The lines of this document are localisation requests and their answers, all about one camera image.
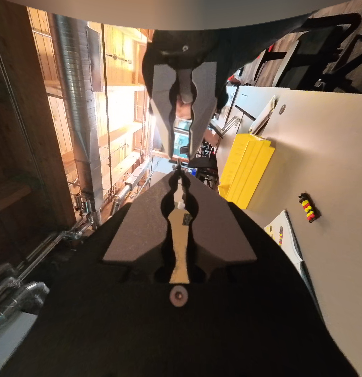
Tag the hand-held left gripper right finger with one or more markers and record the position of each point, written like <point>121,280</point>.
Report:
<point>222,232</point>

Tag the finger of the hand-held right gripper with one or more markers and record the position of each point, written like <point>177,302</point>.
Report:
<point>162,94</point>
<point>206,94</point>

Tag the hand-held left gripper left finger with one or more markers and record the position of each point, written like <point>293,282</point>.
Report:
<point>139,232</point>

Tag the person's right forearm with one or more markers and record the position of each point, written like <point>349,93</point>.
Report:
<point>242,41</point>

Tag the black red yellow lego model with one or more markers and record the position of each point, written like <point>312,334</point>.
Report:
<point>308,207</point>

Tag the person's right hand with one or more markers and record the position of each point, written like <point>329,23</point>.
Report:
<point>184,112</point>

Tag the open instruction booklet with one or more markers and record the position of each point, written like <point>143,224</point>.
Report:
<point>279,235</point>

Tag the white folded sheet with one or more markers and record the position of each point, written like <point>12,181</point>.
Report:
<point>265,115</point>

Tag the yellow plastic bin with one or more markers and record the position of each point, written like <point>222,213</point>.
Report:
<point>245,165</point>

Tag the round metal table grommet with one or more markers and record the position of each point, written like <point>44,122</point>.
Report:
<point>282,108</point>

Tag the black office chair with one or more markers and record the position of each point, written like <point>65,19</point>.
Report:
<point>313,50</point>

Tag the chrome pipe bundle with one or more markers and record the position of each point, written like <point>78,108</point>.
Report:
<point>28,294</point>

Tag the small silver duct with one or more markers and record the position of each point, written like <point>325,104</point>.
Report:
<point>119,197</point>

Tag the large silver spiral duct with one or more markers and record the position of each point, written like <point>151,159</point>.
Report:
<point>78,88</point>

